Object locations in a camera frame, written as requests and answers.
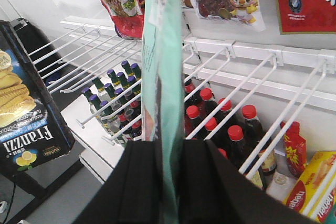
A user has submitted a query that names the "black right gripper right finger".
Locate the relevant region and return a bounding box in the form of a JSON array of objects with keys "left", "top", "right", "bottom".
[{"left": 179, "top": 140, "right": 314, "bottom": 223}]

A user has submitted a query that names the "red snack pouch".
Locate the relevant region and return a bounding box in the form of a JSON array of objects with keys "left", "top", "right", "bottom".
[{"left": 283, "top": 121, "right": 307, "bottom": 178}]

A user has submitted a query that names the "black Franzzi cookie box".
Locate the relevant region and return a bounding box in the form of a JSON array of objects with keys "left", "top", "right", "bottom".
[{"left": 1, "top": 20, "right": 75, "bottom": 176}]

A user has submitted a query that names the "yellow Nabati wafer box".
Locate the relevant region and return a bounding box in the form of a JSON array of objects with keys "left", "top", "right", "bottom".
[{"left": 283, "top": 151, "right": 335, "bottom": 223}]

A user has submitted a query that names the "red Dahongpao bag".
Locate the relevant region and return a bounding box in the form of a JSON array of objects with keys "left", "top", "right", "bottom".
[{"left": 277, "top": 0, "right": 335, "bottom": 34}]

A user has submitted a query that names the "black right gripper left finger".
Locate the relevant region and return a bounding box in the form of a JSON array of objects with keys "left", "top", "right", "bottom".
[{"left": 74, "top": 141, "right": 161, "bottom": 223}]

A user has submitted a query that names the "teal goji berry bag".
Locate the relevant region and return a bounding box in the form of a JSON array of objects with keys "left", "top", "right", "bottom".
[{"left": 141, "top": 0, "right": 184, "bottom": 223}]

